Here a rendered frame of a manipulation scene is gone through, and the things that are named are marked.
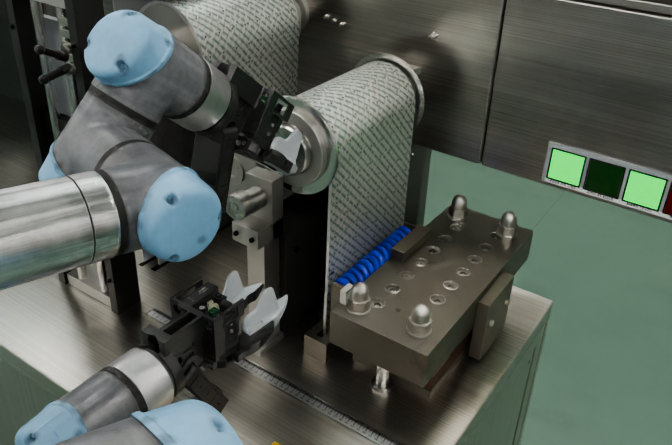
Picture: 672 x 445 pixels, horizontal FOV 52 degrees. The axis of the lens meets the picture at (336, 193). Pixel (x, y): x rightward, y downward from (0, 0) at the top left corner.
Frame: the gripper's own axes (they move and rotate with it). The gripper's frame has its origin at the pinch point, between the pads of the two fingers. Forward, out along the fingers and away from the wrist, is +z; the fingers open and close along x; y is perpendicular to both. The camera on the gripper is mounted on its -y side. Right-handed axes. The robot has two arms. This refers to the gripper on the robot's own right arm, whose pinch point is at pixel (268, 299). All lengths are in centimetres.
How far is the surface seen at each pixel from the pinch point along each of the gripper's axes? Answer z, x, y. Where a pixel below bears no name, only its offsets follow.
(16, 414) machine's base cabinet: -13, 50, -42
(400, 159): 34.0, -0.1, 7.9
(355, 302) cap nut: 10.9, -7.1, -3.9
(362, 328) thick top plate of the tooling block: 9.3, -9.5, -6.4
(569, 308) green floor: 173, -6, -109
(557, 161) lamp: 45, -22, 10
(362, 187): 22.4, -0.2, 7.7
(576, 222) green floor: 239, 12, -109
